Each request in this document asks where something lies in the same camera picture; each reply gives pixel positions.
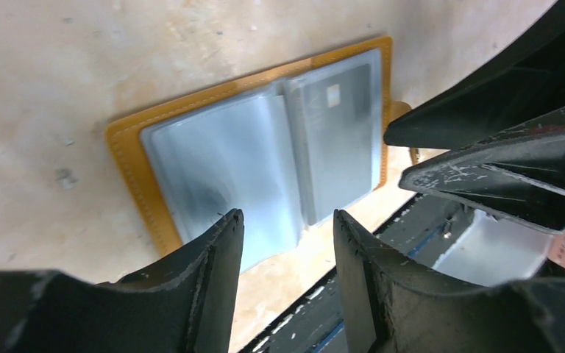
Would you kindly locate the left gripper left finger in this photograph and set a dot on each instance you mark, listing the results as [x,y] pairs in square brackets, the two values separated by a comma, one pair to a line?
[184,302]

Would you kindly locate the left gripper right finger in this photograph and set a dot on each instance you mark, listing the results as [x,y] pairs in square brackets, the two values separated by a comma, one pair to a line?
[422,310]

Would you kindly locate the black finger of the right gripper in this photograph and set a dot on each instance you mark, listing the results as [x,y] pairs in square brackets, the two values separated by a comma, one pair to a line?
[518,174]
[525,80]

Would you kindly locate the mustard leather card holder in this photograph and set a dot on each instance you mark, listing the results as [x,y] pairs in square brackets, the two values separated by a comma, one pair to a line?
[191,160]

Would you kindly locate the grey credit card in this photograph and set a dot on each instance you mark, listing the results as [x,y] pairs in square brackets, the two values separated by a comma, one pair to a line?
[332,119]

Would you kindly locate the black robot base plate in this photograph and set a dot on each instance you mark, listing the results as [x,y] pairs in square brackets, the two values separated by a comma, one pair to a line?
[360,292]

